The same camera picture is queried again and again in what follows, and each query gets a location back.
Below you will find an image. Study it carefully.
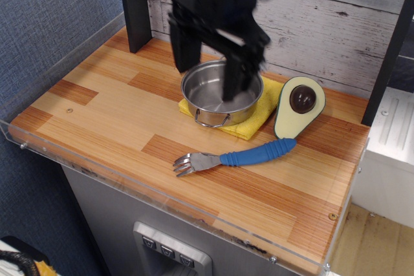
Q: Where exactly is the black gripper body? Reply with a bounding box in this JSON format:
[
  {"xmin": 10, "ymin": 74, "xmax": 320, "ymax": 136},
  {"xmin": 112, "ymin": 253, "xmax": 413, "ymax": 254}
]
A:
[{"xmin": 169, "ymin": 0, "xmax": 270, "ymax": 55}]

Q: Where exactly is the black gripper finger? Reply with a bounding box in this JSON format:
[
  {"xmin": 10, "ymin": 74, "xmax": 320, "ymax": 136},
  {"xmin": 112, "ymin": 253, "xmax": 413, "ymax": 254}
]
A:
[
  {"xmin": 169, "ymin": 19, "xmax": 202, "ymax": 73},
  {"xmin": 222, "ymin": 50, "xmax": 264, "ymax": 101}
]

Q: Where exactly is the blue handled metal fork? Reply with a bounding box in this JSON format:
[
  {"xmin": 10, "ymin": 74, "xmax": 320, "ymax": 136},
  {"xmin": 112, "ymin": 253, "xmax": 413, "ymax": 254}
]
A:
[{"xmin": 173, "ymin": 138, "xmax": 297, "ymax": 177}]

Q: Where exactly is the small stainless steel pot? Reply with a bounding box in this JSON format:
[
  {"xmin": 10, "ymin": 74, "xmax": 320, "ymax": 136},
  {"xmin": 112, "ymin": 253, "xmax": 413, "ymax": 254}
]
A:
[{"xmin": 181, "ymin": 59, "xmax": 264, "ymax": 128}]

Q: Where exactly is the yellow folded cloth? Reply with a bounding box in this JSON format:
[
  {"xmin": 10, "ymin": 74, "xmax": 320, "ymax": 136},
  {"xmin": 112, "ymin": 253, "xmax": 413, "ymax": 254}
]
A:
[{"xmin": 179, "ymin": 77, "xmax": 284, "ymax": 140}]

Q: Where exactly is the toy avocado half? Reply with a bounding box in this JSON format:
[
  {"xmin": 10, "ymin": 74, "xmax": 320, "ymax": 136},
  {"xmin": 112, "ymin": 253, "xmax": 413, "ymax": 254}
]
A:
[{"xmin": 274, "ymin": 77, "xmax": 326, "ymax": 139}]

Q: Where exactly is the grey toy fridge cabinet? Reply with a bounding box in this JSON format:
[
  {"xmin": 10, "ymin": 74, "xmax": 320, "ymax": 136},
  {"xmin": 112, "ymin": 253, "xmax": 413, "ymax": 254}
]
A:
[{"xmin": 60, "ymin": 163, "xmax": 311, "ymax": 276}]

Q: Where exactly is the white side counter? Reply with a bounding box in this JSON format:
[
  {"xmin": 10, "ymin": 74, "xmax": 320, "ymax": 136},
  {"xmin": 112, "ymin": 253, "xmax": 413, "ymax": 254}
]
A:
[{"xmin": 351, "ymin": 87, "xmax": 413, "ymax": 228}]

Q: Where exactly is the clear acrylic table guard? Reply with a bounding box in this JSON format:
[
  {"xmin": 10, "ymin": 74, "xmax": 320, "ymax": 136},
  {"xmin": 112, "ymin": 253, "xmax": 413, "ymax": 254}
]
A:
[{"xmin": 1, "ymin": 11, "xmax": 372, "ymax": 275}]

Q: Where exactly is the silver dispenser button panel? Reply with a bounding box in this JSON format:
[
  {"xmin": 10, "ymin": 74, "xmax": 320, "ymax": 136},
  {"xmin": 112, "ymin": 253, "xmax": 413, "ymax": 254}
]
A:
[{"xmin": 133, "ymin": 221, "xmax": 213, "ymax": 275}]

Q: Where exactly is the yellow object at corner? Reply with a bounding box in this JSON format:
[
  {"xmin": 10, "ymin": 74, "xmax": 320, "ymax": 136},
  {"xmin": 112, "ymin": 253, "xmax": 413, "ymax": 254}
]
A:
[{"xmin": 36, "ymin": 261, "xmax": 59, "ymax": 276}]

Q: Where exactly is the black right vertical post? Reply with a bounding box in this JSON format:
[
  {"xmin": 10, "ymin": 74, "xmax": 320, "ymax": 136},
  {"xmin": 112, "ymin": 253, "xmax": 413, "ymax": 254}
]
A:
[{"xmin": 361, "ymin": 0, "xmax": 413, "ymax": 126}]

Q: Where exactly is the black braided cable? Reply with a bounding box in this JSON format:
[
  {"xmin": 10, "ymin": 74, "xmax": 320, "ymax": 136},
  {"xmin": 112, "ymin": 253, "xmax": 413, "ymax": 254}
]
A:
[{"xmin": 0, "ymin": 249, "xmax": 39, "ymax": 276}]

